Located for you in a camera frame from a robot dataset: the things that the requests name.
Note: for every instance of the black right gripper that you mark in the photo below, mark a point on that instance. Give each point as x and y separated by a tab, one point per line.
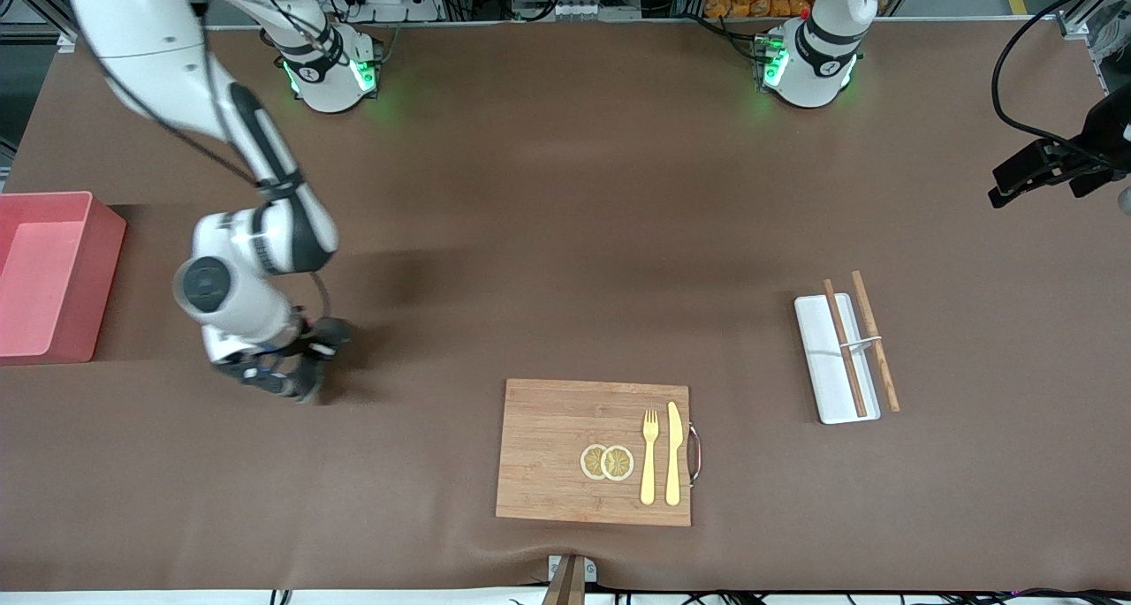
325	333

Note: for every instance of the white rectangular tray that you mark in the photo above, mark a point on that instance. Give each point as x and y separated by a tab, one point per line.
822	375

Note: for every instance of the white chopstick rest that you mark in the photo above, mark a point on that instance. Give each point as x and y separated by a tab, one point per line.
859	343

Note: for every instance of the brown wooden chopstick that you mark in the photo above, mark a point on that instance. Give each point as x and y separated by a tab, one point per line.
875	340
846	349

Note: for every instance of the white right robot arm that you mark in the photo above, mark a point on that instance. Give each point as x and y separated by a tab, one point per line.
239	296

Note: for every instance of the lemon slice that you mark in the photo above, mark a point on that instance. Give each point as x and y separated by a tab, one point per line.
590	462
618	464

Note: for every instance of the yellow fork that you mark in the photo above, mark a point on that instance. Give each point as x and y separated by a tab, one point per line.
648	472

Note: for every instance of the metal table clamp bracket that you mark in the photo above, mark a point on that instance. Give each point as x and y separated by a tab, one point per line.
565	574

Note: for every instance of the yellow knife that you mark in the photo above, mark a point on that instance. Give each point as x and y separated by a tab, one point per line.
673	455

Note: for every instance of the pink plastic bin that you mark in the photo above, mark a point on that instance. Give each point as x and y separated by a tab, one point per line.
44	287

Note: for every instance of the wooden cutting board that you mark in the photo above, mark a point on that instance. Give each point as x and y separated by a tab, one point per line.
548	446

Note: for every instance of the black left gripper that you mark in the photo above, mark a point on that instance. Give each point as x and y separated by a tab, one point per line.
1103	142

